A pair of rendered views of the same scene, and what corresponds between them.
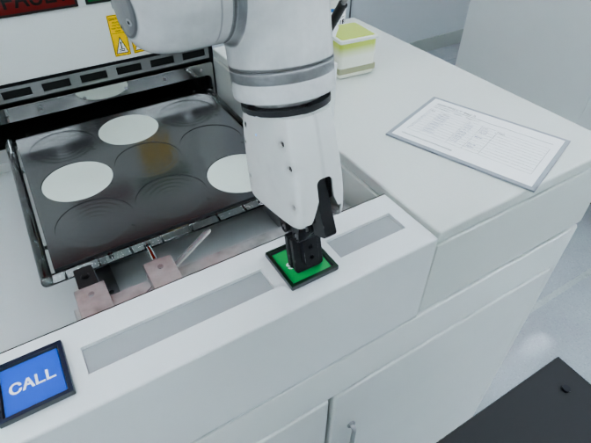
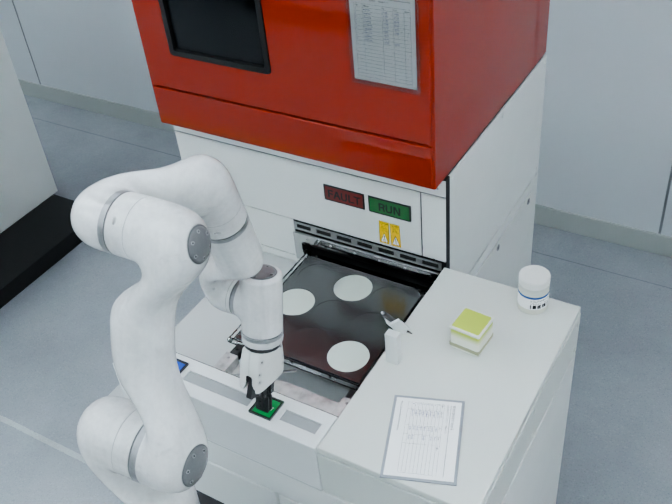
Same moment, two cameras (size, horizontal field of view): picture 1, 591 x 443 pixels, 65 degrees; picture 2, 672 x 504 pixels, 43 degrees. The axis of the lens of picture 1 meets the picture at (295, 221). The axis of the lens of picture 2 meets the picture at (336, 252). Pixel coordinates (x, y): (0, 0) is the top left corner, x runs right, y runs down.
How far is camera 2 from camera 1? 1.56 m
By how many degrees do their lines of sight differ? 49
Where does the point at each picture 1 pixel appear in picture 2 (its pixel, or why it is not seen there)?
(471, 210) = (343, 454)
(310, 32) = (251, 329)
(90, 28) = (368, 221)
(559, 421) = not seen: outside the picture
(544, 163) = (414, 476)
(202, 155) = (352, 332)
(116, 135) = (342, 287)
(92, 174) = (303, 303)
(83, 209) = not seen: hidden behind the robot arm
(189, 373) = (200, 405)
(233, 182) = (337, 358)
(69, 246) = not seen: hidden behind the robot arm
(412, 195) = (340, 427)
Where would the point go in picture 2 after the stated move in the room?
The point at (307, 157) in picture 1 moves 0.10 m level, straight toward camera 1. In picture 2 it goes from (243, 365) to (196, 384)
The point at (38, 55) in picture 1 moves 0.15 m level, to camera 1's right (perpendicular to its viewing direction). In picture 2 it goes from (338, 221) to (367, 251)
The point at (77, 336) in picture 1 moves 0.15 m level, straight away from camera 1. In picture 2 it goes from (193, 366) to (225, 322)
